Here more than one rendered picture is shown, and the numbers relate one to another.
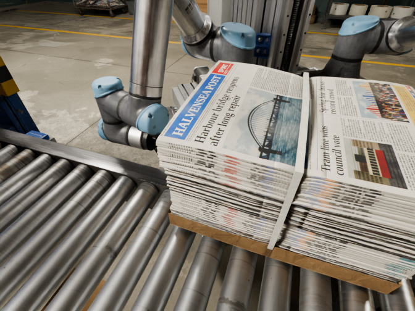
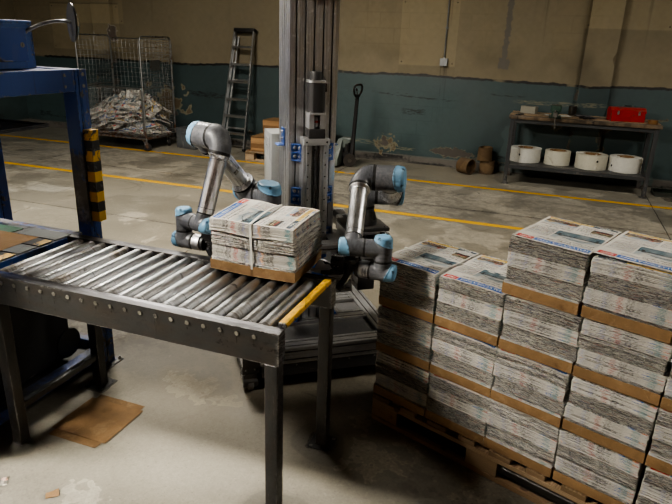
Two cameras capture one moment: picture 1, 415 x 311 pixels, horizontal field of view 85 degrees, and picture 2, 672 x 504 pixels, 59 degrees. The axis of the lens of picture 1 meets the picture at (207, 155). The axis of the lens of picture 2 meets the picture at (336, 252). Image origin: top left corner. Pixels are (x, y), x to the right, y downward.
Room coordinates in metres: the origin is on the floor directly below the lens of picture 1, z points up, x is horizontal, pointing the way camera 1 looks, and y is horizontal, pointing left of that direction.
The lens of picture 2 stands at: (-2.02, -0.45, 1.71)
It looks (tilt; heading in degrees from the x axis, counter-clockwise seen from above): 19 degrees down; 0
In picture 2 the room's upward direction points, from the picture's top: 2 degrees clockwise
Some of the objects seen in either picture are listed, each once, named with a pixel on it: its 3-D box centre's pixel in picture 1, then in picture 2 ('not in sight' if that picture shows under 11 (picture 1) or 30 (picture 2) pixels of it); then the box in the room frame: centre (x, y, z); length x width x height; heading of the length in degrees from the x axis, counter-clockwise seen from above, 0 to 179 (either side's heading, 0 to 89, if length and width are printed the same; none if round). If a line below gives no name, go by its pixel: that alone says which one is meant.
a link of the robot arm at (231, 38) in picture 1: (235, 47); (268, 194); (0.83, -0.09, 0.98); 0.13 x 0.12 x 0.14; 54
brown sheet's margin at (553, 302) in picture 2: not in sight; (558, 283); (0.10, -1.30, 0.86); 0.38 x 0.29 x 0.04; 140
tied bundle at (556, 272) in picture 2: not in sight; (562, 262); (0.10, -1.31, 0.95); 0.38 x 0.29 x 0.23; 140
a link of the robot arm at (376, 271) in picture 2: not in sight; (382, 271); (0.25, -0.64, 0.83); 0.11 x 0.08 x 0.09; 71
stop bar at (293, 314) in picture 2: not in sight; (307, 301); (-0.04, -0.35, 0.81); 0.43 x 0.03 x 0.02; 161
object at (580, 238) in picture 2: not in sight; (567, 233); (0.10, -1.30, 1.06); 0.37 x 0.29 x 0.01; 140
